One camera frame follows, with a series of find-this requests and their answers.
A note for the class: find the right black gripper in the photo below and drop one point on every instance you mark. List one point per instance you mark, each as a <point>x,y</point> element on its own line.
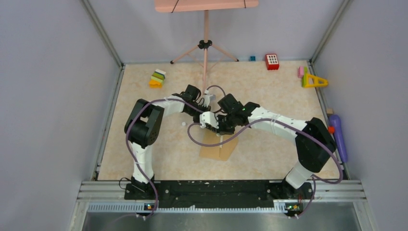
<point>220,130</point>

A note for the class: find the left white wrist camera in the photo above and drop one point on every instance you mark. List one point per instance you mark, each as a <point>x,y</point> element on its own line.
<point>208,97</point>

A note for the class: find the stacked colourful toy blocks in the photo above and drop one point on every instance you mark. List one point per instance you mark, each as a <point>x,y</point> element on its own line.
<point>157,79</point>

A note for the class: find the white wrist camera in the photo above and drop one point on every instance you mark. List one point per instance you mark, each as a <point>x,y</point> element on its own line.
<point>208,97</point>
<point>208,120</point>

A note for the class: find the purple toy bottle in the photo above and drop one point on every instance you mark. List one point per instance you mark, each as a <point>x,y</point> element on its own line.
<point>335,128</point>

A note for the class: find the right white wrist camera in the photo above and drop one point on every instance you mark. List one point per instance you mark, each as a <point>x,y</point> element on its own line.
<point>208,120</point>

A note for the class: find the pink tripod stand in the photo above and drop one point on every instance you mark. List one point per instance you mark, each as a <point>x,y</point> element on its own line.
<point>204,45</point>

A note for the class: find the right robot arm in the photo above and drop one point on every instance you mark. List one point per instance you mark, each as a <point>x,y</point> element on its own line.
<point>314,144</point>

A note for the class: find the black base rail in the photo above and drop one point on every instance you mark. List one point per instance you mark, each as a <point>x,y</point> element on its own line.
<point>218,193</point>

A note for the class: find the yellow triangle toy block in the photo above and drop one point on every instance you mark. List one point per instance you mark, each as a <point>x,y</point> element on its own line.
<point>312,81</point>

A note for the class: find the red window toy block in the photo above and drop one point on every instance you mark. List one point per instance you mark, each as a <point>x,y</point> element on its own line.
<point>272,62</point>

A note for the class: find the white toothed cable duct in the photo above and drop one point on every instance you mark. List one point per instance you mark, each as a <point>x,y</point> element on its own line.
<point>143,208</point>

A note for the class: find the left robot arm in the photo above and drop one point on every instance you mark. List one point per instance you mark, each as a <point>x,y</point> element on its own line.
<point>143,126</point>

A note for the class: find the pink toy block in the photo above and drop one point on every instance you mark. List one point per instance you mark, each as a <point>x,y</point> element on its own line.
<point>301,72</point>

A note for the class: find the brown kraft envelope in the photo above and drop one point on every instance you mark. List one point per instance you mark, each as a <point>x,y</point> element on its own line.
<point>216,153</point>

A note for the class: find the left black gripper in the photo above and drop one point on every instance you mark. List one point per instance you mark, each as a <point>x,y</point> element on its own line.
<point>205,109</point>

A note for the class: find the pink board on tripod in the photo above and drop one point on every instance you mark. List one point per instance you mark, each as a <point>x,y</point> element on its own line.
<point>171,6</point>

